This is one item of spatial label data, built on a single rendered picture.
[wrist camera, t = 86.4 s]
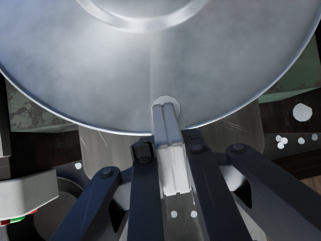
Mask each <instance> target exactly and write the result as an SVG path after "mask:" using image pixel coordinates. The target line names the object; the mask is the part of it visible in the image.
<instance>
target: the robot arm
mask: <svg viewBox="0 0 321 241"><path fill-rule="evenodd" d="M152 113H153V127H154V136H149V137H143V138H140V139H139V140H138V141H137V142H136V143H134V144H132V145H131V146H130V152H131V156H132V160H133V165H132V167H130V168H128V169H126V170H123V171H120V169H119V168H118V167H116V166H107V167H104V168H102V169H100V170H99V171H97V172H96V173H95V175H94V176H93V178H92V179H91V181H90V182H89V183H88V185H87V186H86V188H85V189H84V191H83V192H82V194H81V195H80V197H79V198H78V199H77V201H76V202H75V203H74V205H73V206H72V208H71V209H70V211H69V212H68V213H67V215H66V217H65V218H64V219H63V221H62V222H61V224H60V225H59V227H58V228H57V229H56V231H55V232H54V234H53V235H52V237H51V238H50V239H49V241H119V239H120V237H121V235H122V232H123V230H124V227H125V225H126V223H127V220H128V235H127V241H170V237H169V228H168V220H167V211H166V202H165V195H166V196H171V195H176V193H177V192H180V194H182V193H188V192H190V190H192V195H193V203H194V205H195V207H196V211H197V215H198V219H199V223H200V227H201V231H202V235H203V240H204V241H253V240H252V238H251V235H250V233H249V231H248V229H247V227H246V225H245V222H244V220H243V218H242V216H241V214H240V212H239V209H238V207H237V205H236V203H235V201H236V202H237V203H238V205H239V206H240V207H241V208H242V209H243V210H244V211H245V212H246V213H247V214H248V215H249V217H250V218H251V219H252V220H253V221H254V222H255V223H256V224H257V225H258V226H259V227H260V228H261V229H262V230H263V232H264V233H265V234H266V235H267V236H268V237H269V238H270V239H271V240H272V241H321V195H320V194H319V193H317V192H316V191H315V190H313V189H312V188H310V187H309V186H307V185H306V184H304V183H303V182H301V181H300V180H298V179H297V178H296V177H294V176H293V175H291V174H290V173H288V172H287V171H286V170H284V169H283V168H281V167H280V166H278V165H277V164H275V163H274V162H273V161H271V160H269V159H268V158H267V157H265V156H264V155H262V154H261V153H260V152H258V151H257V150H255V149H254V148H252V147H251V146H249V145H247V144H243V143H235V144H232V145H230V146H227V147H226V149H225V153H217V152H213V151H211V148H210V147H209V146H207V145H206V144H205V142H204V140H203V137H202V135H201V133H200V131H199V130H198V129H196V128H191V129H186V130H181V129H180V126H179V123H178V119H177V116H176V113H175V109H174V106H173V103H171V102H167V103H164V105H161V104H156V105H153V107H152ZM254 241H257V240H254Z"/></svg>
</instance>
